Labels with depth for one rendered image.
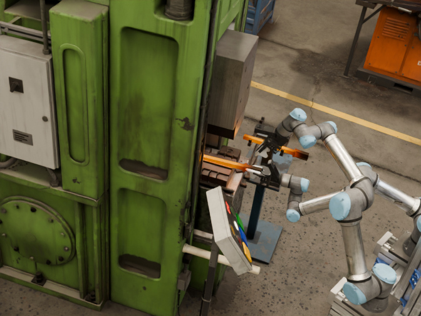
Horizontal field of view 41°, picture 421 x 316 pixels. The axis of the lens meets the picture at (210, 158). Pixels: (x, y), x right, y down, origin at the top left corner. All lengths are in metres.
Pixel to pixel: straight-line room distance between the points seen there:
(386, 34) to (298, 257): 3.00
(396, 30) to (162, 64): 4.05
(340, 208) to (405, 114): 3.63
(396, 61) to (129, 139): 4.11
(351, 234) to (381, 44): 3.98
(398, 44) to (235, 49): 3.78
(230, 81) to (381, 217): 2.37
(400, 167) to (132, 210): 2.89
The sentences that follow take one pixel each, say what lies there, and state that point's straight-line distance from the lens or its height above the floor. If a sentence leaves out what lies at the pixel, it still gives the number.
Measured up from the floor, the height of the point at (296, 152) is 0.97.
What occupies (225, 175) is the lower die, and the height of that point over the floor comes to 0.98.
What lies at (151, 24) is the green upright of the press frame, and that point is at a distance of 2.47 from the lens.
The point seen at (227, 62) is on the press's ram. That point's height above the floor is 1.74.
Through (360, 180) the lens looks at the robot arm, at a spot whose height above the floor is 1.40.
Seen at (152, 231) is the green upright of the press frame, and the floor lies 0.69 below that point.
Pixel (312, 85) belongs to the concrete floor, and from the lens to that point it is 6.22.
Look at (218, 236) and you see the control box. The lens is 2.59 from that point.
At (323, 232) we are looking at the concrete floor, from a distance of 4.45.
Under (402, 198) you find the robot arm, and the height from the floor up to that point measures 1.07.
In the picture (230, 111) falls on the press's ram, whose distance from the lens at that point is 2.84.
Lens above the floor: 3.03
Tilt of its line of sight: 38 degrees down
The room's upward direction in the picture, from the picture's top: 8 degrees clockwise
